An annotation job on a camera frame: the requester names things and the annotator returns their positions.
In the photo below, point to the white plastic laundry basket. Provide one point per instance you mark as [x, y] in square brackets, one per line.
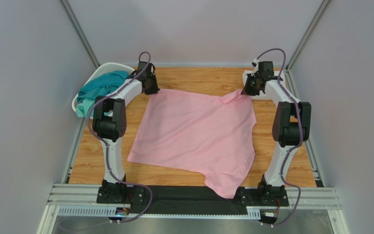
[105, 68]

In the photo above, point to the aluminium corner post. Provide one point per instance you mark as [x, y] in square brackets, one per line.
[67, 7]
[311, 152]

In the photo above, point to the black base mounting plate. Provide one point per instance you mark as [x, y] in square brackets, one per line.
[195, 200]

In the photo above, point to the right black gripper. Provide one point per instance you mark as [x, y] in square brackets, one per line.
[250, 87]

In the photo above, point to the folded white t shirt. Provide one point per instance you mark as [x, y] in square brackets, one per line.
[272, 87]

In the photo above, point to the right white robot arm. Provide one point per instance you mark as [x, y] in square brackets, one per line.
[291, 126]

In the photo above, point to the teal t shirt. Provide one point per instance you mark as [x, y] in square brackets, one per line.
[102, 86]

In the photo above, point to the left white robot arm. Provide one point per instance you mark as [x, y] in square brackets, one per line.
[109, 124]

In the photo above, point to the left aluminium corner post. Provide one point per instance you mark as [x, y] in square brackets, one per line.
[67, 7]

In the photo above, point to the pink t shirt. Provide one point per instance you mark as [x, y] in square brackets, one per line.
[206, 134]

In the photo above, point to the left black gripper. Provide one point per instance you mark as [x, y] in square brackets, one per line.
[155, 89]

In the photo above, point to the mint green t shirt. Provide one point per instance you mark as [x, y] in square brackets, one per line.
[83, 107]

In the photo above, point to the right aluminium corner post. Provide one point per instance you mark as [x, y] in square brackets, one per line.
[311, 152]

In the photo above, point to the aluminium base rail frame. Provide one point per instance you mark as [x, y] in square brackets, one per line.
[80, 200]

